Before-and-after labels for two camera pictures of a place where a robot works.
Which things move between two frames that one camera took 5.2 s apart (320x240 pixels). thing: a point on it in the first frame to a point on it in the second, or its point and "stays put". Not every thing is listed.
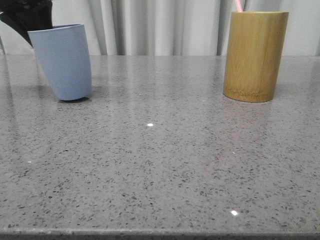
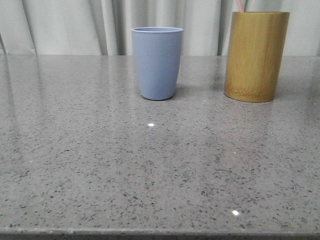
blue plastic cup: [64, 50] to [158, 50]
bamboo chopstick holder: [255, 43] stays put
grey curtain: [168, 27] stays put
